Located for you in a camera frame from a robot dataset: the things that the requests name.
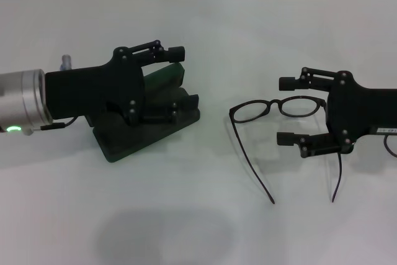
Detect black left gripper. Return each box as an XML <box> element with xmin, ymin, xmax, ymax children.
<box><xmin>45</xmin><ymin>40</ymin><xmax>200</xmax><ymax>128</ymax></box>

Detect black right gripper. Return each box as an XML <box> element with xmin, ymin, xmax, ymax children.
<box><xmin>275</xmin><ymin>66</ymin><xmax>397</xmax><ymax>158</ymax></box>

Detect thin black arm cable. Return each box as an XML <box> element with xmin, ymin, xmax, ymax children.
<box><xmin>40</xmin><ymin>117</ymin><xmax>77</xmax><ymax>131</ymax></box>
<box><xmin>384</xmin><ymin>134</ymin><xmax>397</xmax><ymax>158</ymax></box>

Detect silver angled cable connector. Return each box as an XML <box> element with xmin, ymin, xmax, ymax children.
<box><xmin>18</xmin><ymin>124</ymin><xmax>43</xmax><ymax>138</ymax></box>

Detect black glasses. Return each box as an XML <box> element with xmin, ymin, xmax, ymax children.
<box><xmin>228</xmin><ymin>95</ymin><xmax>344</xmax><ymax>205</ymax></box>

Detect silver cylindrical port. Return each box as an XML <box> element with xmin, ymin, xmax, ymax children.
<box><xmin>60</xmin><ymin>55</ymin><xmax>74</xmax><ymax>71</ymax></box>

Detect green glasses case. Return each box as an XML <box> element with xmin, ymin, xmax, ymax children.
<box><xmin>87</xmin><ymin>63</ymin><xmax>202</xmax><ymax>163</ymax></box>

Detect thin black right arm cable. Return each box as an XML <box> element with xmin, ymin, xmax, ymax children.
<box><xmin>384</xmin><ymin>134</ymin><xmax>397</xmax><ymax>158</ymax></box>

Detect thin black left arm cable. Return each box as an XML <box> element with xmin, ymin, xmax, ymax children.
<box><xmin>40</xmin><ymin>117</ymin><xmax>77</xmax><ymax>131</ymax></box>

